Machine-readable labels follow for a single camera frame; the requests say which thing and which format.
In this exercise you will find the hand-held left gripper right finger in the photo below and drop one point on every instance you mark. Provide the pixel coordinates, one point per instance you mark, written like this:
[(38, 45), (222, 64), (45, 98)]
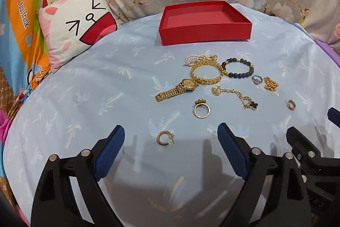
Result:
[(229, 146)]

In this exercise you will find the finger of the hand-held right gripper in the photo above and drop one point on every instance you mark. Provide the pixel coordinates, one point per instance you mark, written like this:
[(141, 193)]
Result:
[(334, 115), (300, 140)]

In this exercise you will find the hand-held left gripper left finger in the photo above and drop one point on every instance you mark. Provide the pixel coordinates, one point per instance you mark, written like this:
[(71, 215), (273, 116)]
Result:
[(110, 148)]

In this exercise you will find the gold wristwatch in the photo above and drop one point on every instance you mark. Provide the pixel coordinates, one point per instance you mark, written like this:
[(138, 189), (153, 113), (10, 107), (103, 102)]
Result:
[(176, 90)]

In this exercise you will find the gold woven bangle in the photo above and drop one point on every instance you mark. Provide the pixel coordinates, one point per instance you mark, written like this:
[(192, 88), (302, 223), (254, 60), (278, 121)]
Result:
[(196, 75)]

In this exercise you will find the red cardboard box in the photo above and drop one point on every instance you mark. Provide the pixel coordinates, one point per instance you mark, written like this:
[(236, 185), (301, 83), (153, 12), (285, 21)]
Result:
[(204, 22)]

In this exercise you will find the small gold hoop earring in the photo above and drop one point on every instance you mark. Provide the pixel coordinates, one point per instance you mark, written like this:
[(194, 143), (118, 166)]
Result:
[(291, 105)]

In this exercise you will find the gold open hoop earring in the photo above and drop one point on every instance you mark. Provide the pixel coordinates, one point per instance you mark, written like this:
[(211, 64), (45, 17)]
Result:
[(162, 142)]

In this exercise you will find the purple cloth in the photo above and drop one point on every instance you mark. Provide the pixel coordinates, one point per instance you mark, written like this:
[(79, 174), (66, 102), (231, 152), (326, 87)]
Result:
[(329, 50)]

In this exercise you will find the cat face pillow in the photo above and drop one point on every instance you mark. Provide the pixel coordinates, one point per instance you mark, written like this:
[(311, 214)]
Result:
[(71, 30)]

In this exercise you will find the colourful cartoon blanket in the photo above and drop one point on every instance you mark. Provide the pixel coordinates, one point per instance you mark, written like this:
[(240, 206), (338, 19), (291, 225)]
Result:
[(24, 38)]

